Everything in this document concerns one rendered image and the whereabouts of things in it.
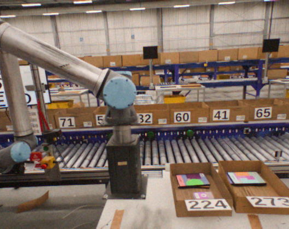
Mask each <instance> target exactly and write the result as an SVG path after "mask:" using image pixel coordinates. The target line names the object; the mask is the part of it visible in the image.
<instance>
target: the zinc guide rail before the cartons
mask: <svg viewBox="0 0 289 229"><path fill-rule="evenodd" d="M256 123H289V120H263V121H251V122H248V123H243V122H230V123H197V124H176V125H144V126H131V129H137V128H169V127H180V126H202V125H234V124H256ZM61 130H62V132H72V131H94V130H113V127H112V128H90V129H61ZM6 134H14V132H0V135H6Z"/></svg>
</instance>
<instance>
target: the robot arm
mask: <svg viewBox="0 0 289 229"><path fill-rule="evenodd" d="M18 58H20V59H23V60H25V61H27V62H28V63H32V64H34V65H35V66H37V67H40V68H42V69H44V70H47V71H48V72H51V73H53V74H56V75H57V76H60V77H62V78H64V79H66V80H68V81H70V82H72V83H75V84H77V85H79V86H81V87H84V88H85V89H88V90H90V91H92V92H93V93H94V96H95V98H97V99H100V100H102V101H105V102H106V103H107V109H106V114H105V121H106V122H108V123H128V122H132V121H134V120H136V119H137V113H136V111H135V108H134V106H133V102H134V100H135V98H136V87H135V85H134V84H133V80H132V74H131V72H130V71H112V70H110V69H109V68H107V69H105V70H101V69H99V68H97V67H94V66H93V65H90V64H88V63H87V62H84V61H82V60H80V59H79V58H76V57H74V56H72V55H70V54H68V53H66V52H64V51H62V50H60V49H58V48H56V47H54V46H52V45H50V44H48V43H46V42H44V41H41V40H40V39H38V38H36V37H34V36H32V35H30V34H28V33H25V32H24V31H22V30H20V29H17V28H16V27H14V26H11V25H10V24H8V23H7V22H5V21H3V20H2V19H0V73H1V79H2V84H3V88H4V91H5V97H6V101H7V104H8V108H9V114H10V119H11V122H12V127H13V131H14V137H15V142H14V143H13V144H12V145H10V146H9V147H7V148H3V149H1V150H0V173H1V174H25V167H29V169H30V170H31V171H33V170H34V168H35V165H36V164H38V162H37V161H33V160H31V161H26V160H27V159H29V157H30V155H31V151H32V150H33V149H34V148H35V147H36V145H37V143H38V139H37V137H36V136H35V135H34V134H33V129H32V125H31V120H30V117H29V110H28V106H27V102H26V95H25V91H24V88H23V83H22V76H21V72H20V67H19V63H18Z"/></svg>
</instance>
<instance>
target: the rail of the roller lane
mask: <svg viewBox="0 0 289 229"><path fill-rule="evenodd" d="M264 163H265V164H266V165H267V166H268V167H269V168H270V169H271V171H273V172H274V173H289V161H279V162H276V161H264ZM212 165H213V166H214V167H215V169H216V170H218V163H212ZM163 170H165V165H144V166H141V171H163ZM60 172H61V179H62V180H74V179H101V178H109V167H94V168H69V169H60ZM33 181H46V178H45V171H44V170H33V171H31V170H25V174H1V173H0V183H6V182H33Z"/></svg>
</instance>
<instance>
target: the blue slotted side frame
mask: <svg viewBox="0 0 289 229"><path fill-rule="evenodd" d="M244 128H250V130H249V134H244V132H243V129H244ZM283 128H284V130H283ZM186 129H194V137H195V140H196V142H197V140H198V139H200V136H201V139H202V141H203V142H204V139H206V137H207V136H208V139H209V141H210V140H211V139H212V138H213V136H214V138H215V140H216V141H217V139H218V138H219V136H221V139H222V140H223V139H224V138H226V135H227V138H228V139H229V140H231V138H232V136H233V135H234V138H235V139H236V140H237V138H238V137H239V136H240V137H241V138H242V139H243V138H245V137H246V136H247V137H248V138H251V137H252V135H254V137H255V138H258V137H259V134H260V136H261V137H263V138H264V137H265V136H266V134H267V136H268V137H270V138H271V137H272V134H273V136H275V137H278V136H279V133H280V136H282V135H284V134H285V132H287V133H289V123H256V124H234V125H202V126H180V127H169V128H137V129H131V134H140V135H141V136H139V141H143V139H144V147H145V146H146V141H149V139H146V131H154V134H155V138H156V141H157V147H159V141H160V140H162V141H163V143H164V146H166V145H165V141H166V140H168V138H169V141H170V144H171V147H172V140H174V138H176V139H175V141H176V142H177V145H178V146H179V144H178V140H180V138H182V141H183V143H184V141H185V140H186V139H187V137H185V135H184V131H185V130H186ZM276 129H277V130H276ZM223 130H224V132H223ZM230 130H231V132H230ZM236 130H237V132H236ZM256 130H257V131H256ZM197 131H198V134H197ZM199 131H200V132H199ZM203 131H204V133H203ZM210 131H211V133H210ZM216 131H218V133H216ZM108 132H113V130H94V131H72V132H62V135H63V136H64V137H65V139H64V138H63V139H64V144H67V145H68V146H69V145H70V144H74V145H76V144H80V145H82V144H87V142H88V144H87V145H89V144H90V143H92V144H94V145H95V144H96V143H98V144H100V145H101V144H102V143H105V144H107V143H108V137H107V136H106V135H107V133H108ZM171 132H172V134H171ZM158 133H160V135H158ZM165 133H166V135H165ZM102 135H103V137H102ZM83 136H84V138H83ZM89 136H90V138H89ZM95 136H97V137H95ZM36 137H37V139H38V145H41V144H43V143H45V141H44V138H43V133H42V135H36ZM70 137H71V138H72V139H71V138H70ZM77 137H78V138H77ZM39 138H40V140H39ZM155 138H151V139H150V142H151V147H152V142H153V141H154V140H155ZM8 139H9V142H8ZM14 139H15V137H14V134H6V135H0V145H1V146H0V148H1V147H4V148H7V145H8V147H9V146H10V145H12V144H13V143H14V142H15V140H14ZM2 140H3V142H2ZM93 141H94V143H93ZM99 141H100V142H99ZM68 142H69V144H68ZM210 142H211V141H210ZM6 144H7V145H6ZM197 144H198V142H197ZM204 144H205V142H204ZM38 145H36V147H38ZM198 145H199V144H198ZM184 146H186V145H185V143H184Z"/></svg>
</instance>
